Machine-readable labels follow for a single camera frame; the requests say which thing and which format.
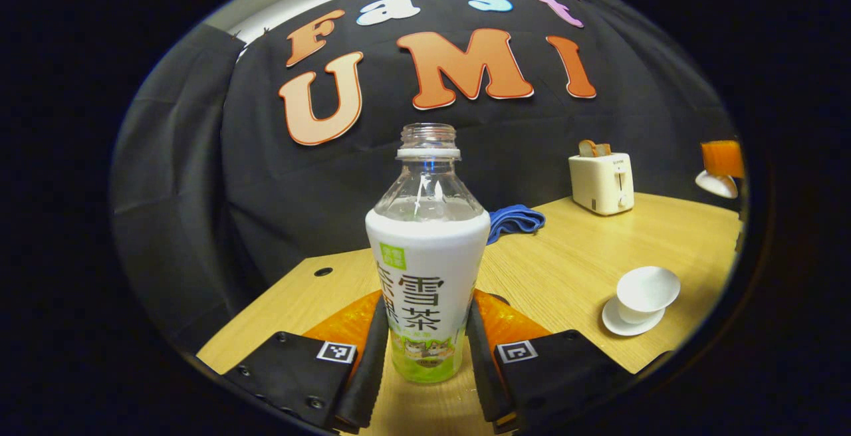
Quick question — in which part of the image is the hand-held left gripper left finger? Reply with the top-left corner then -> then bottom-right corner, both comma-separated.
223,290 -> 390,433

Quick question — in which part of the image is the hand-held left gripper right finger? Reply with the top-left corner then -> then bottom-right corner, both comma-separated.
465,288 -> 632,434

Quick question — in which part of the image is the white teacup lid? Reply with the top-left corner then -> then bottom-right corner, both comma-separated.
695,170 -> 739,199

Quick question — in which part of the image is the clear water bottle white label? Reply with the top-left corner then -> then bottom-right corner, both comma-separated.
365,123 -> 491,384

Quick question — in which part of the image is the white teacup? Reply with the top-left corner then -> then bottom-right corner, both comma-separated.
616,266 -> 681,325

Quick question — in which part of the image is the white toaster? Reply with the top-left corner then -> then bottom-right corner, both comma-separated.
568,152 -> 635,216

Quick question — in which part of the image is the white saucer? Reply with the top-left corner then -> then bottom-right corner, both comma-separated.
602,296 -> 666,337

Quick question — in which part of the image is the blue towel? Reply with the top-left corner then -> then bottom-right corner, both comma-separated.
487,204 -> 547,245

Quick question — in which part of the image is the black backdrop cloth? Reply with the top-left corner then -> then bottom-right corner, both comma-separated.
112,0 -> 743,357

